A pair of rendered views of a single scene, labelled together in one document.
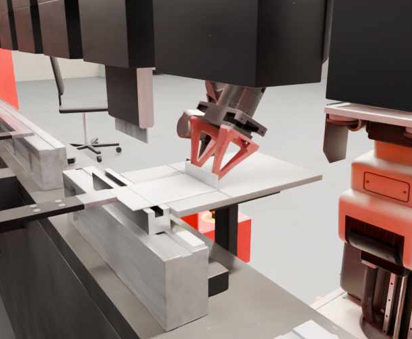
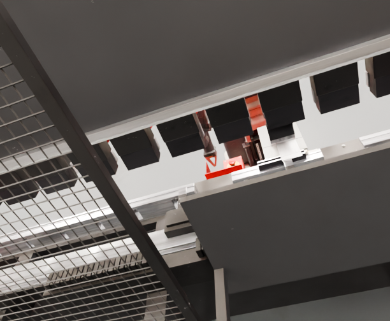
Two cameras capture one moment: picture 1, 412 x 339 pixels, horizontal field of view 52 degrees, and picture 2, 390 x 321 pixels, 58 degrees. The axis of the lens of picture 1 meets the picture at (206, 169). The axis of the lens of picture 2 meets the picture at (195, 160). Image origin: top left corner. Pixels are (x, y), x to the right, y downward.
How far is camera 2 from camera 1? 135 cm
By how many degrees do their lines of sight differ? 41
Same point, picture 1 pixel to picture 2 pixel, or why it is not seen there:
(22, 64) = not seen: outside the picture
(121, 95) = (281, 130)
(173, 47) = (329, 106)
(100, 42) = (284, 119)
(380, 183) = (253, 112)
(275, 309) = (326, 153)
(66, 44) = (250, 130)
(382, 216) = (263, 122)
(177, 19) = (331, 100)
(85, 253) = not seen: hidden behind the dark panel
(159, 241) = (311, 156)
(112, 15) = (293, 110)
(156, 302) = not seen: hidden behind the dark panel
